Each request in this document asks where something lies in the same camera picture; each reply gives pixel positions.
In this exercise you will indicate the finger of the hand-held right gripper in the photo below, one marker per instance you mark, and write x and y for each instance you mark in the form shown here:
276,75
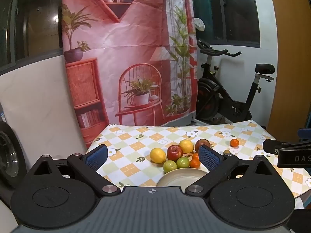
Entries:
291,157
305,135

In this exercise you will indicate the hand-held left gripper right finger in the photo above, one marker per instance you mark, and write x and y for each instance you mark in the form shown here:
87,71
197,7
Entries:
209,159

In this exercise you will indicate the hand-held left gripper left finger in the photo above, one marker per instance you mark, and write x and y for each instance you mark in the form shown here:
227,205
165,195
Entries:
96,155

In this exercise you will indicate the orange tangerine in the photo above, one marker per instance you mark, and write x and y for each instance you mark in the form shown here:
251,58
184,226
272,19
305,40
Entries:
194,164
234,142
195,156

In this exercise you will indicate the dark red apple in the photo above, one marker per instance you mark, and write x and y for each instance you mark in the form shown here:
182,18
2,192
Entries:
203,142

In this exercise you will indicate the large round yellow lemon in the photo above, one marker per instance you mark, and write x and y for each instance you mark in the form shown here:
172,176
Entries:
186,146

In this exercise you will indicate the bright green apple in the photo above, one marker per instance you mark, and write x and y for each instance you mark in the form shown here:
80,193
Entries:
183,162

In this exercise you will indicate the beige round plate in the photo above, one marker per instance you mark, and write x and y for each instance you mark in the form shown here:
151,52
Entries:
179,178

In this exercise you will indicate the bright red apple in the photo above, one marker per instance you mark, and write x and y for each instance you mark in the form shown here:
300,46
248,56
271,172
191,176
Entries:
174,152

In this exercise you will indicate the yellowish green apple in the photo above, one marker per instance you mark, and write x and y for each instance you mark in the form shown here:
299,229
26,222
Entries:
169,166

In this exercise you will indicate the small yellow lemon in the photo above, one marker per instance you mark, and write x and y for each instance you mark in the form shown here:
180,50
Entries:
158,155

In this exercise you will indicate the checkered floral tablecloth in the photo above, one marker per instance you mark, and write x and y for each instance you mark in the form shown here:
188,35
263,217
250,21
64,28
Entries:
136,150

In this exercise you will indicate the orange wooden door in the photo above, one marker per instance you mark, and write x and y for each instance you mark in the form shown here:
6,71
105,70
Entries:
291,77

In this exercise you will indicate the black exercise bike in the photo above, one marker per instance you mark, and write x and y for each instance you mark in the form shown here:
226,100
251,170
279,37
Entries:
213,97

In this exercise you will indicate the printed room backdrop cloth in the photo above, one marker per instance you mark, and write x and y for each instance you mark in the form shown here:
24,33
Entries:
136,41

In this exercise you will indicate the white hanging cloth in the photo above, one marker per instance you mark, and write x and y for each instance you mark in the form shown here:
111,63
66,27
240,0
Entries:
199,24

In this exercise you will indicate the dark window with teal frame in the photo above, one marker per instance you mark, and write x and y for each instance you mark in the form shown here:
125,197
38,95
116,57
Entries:
238,12

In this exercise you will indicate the dark window with grey frame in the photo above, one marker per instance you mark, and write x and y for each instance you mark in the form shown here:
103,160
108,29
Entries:
41,21

